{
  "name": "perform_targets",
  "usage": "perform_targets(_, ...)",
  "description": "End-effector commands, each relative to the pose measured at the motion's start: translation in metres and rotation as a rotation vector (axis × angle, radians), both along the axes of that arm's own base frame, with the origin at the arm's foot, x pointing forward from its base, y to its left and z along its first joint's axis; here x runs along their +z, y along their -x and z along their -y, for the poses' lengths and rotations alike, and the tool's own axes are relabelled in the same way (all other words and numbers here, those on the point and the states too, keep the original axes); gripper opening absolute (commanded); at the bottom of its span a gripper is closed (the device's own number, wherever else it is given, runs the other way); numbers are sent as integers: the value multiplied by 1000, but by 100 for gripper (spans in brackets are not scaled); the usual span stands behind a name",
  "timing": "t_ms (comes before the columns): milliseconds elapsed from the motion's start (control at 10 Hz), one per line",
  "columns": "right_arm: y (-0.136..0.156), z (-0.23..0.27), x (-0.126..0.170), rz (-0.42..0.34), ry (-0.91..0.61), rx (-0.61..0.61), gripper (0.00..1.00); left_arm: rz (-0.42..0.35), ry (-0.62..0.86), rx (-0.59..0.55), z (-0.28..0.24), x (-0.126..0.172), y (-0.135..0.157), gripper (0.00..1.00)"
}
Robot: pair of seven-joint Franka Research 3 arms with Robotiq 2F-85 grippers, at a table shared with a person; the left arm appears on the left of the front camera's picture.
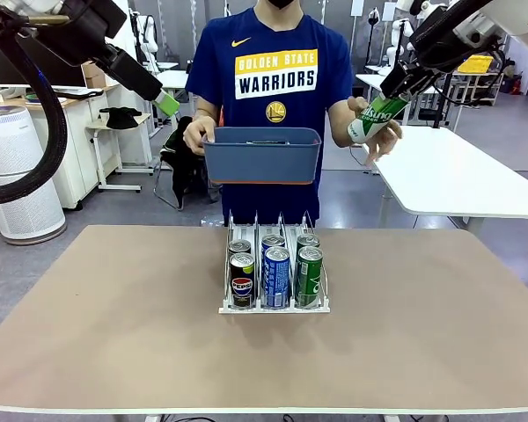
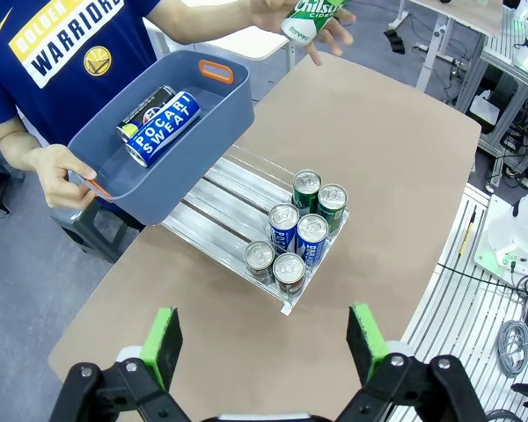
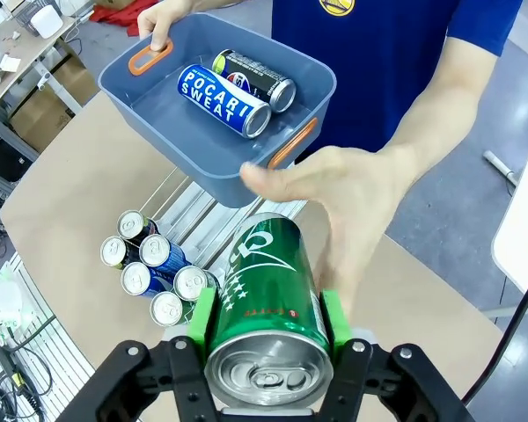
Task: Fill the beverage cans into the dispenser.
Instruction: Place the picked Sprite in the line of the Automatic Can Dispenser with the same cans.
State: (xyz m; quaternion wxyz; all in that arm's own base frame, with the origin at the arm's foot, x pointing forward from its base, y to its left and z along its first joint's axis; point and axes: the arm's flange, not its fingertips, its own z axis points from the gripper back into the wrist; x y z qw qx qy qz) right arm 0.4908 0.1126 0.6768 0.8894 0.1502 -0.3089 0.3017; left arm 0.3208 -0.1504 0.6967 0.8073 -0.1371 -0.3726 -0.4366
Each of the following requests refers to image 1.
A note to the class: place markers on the clear acrylic can dispenser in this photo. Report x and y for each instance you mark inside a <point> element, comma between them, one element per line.
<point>273,309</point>

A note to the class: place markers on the brown cardboard box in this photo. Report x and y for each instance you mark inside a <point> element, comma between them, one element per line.
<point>96,81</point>
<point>90,70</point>

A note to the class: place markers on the wooden low shelf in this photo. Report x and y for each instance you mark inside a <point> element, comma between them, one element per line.
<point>484,88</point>

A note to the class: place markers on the small white side table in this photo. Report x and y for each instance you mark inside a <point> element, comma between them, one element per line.
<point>143,119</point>

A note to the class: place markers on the person in blue T-shirt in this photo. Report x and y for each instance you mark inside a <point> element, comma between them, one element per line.
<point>273,44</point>

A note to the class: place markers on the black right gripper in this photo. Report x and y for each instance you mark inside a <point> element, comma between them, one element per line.
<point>435,63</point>

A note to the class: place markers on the black cloth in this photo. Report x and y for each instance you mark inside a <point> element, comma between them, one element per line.
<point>121,118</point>

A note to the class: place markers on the blue plastic bin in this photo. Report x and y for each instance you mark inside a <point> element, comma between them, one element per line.
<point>264,160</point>

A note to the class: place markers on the yellow plastic crate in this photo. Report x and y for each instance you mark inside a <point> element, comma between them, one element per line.
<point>477,65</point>

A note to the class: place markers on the white wall sheet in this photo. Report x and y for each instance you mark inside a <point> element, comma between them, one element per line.
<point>388,11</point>
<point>357,6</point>

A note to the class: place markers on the black tripod pole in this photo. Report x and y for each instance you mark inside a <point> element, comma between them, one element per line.
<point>442,110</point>

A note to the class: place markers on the white cylindrical air purifier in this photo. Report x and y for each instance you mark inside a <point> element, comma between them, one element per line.
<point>26,224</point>

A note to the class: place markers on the dark green beverage can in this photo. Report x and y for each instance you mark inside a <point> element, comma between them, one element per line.
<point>309,277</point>
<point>308,240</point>

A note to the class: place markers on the white background table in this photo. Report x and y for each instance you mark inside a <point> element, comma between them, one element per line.
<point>371,80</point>
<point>171,79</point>

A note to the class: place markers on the person's left hand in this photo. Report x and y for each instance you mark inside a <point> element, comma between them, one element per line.
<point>380,148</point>

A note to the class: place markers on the black stand with round head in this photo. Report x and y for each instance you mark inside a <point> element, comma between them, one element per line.
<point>372,16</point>

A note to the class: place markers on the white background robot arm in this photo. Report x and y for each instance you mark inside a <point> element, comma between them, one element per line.
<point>393,48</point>
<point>147,35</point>

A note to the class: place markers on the red fire extinguisher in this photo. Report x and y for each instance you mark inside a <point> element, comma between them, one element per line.
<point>515,84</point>

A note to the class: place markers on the person's left forearm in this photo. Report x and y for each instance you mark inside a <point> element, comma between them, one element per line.
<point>339,123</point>

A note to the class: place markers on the black computer monitor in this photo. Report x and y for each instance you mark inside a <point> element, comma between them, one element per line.
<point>2,66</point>

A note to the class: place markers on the black Pepsi can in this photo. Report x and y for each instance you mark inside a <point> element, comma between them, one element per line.
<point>242,281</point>
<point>239,246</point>

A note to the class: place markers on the large white side table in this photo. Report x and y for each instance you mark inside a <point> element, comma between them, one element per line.
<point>457,171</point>

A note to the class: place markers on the person's right hand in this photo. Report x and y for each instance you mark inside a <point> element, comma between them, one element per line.
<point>195,134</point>

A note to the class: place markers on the black keyboard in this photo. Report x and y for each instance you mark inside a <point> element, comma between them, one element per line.
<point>83,92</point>

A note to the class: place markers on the blue beverage can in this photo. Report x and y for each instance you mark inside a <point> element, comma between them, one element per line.
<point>276,277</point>
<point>273,241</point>

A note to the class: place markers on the green white cider can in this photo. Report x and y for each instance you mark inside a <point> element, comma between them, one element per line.
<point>374,118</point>

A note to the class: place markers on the person's right forearm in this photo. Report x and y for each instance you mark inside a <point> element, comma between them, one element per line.
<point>206,107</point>

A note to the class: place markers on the dark clothes on chair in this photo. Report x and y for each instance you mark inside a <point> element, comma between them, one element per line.
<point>176,165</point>

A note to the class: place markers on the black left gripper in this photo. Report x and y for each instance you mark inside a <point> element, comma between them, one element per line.
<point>92,22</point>

